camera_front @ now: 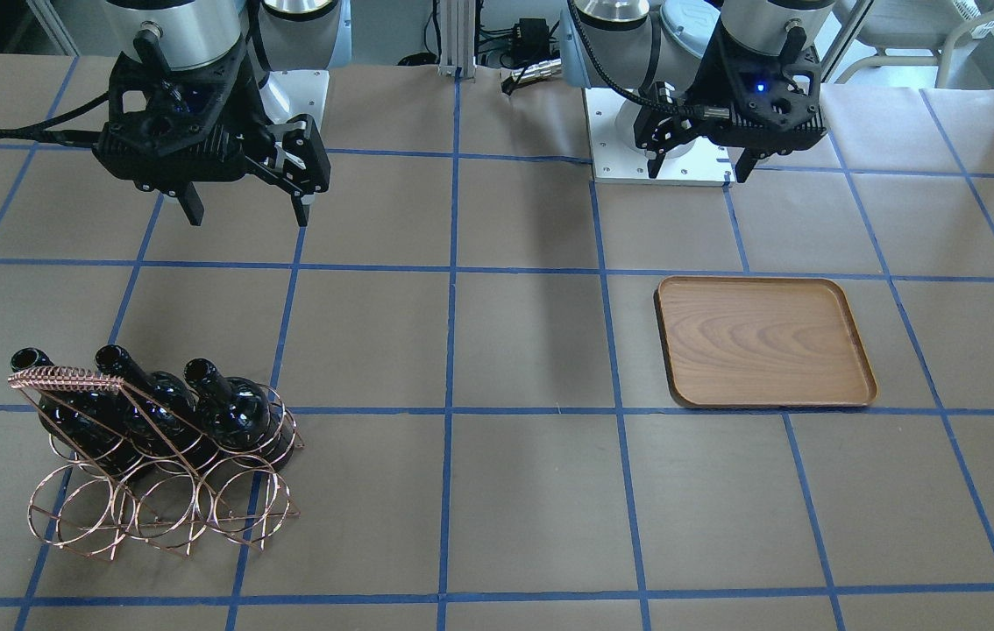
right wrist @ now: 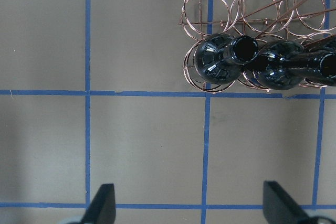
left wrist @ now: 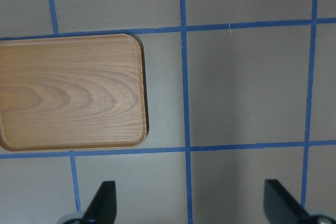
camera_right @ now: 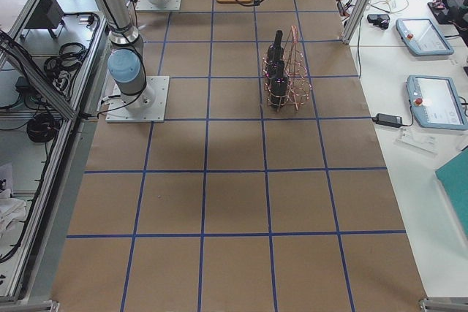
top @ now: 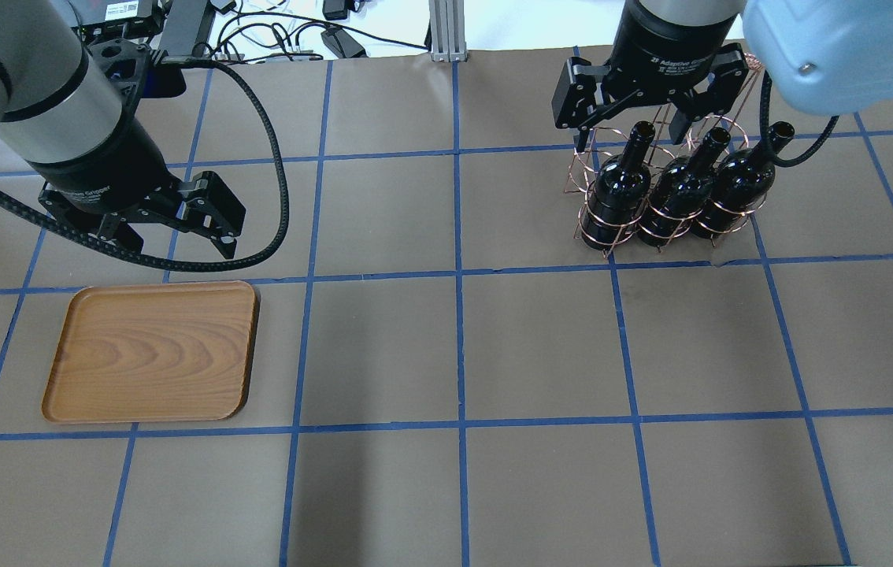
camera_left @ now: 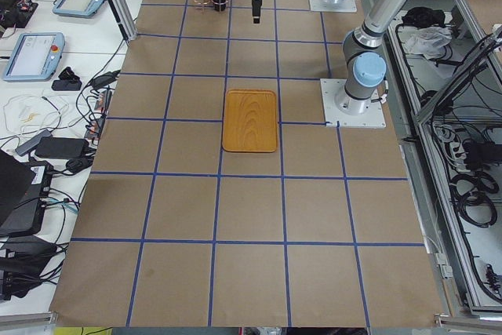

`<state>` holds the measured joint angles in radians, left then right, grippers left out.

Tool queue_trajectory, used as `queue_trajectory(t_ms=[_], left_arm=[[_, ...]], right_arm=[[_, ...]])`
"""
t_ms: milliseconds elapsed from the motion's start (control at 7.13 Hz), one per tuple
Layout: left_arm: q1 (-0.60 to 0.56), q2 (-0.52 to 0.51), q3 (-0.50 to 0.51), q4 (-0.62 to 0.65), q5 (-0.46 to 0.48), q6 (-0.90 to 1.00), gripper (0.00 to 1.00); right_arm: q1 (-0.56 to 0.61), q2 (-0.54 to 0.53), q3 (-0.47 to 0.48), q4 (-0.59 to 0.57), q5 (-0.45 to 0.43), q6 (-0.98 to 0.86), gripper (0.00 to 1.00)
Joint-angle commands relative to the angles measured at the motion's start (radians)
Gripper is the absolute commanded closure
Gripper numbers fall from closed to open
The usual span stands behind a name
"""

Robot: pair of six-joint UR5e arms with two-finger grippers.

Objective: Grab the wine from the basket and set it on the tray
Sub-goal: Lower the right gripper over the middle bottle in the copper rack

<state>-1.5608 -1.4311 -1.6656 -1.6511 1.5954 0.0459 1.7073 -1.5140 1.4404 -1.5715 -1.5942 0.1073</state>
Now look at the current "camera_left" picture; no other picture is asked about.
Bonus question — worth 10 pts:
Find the white crumpled cloth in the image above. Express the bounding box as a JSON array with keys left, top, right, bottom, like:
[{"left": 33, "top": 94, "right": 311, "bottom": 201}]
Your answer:
[{"left": 403, "top": 27, "right": 452, "bottom": 59}]

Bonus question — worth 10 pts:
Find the black laptop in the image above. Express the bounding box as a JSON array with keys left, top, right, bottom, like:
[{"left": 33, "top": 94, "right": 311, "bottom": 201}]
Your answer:
[{"left": 1, "top": 151, "right": 53, "bottom": 237}]

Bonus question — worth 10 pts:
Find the black power adapter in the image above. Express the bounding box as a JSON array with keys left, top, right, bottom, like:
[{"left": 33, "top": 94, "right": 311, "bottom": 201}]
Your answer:
[{"left": 35, "top": 137, "right": 89, "bottom": 159}]

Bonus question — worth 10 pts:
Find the near teach pendant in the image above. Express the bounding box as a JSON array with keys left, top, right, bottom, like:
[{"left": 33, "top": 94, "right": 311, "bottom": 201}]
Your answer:
[{"left": 2, "top": 32, "right": 65, "bottom": 82}]

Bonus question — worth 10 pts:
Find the far teach pendant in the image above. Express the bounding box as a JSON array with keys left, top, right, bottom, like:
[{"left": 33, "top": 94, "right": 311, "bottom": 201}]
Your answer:
[{"left": 53, "top": 0, "right": 106, "bottom": 18}]

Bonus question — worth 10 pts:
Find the wooden tray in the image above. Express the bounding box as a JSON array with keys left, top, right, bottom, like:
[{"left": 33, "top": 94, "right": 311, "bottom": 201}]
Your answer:
[{"left": 222, "top": 89, "right": 278, "bottom": 153}]

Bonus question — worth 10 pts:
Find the teach pendant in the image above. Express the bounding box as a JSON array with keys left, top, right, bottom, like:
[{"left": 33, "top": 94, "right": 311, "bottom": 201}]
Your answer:
[
  {"left": 2, "top": 32, "right": 65, "bottom": 82},
  {"left": 53, "top": 0, "right": 106, "bottom": 18}
]

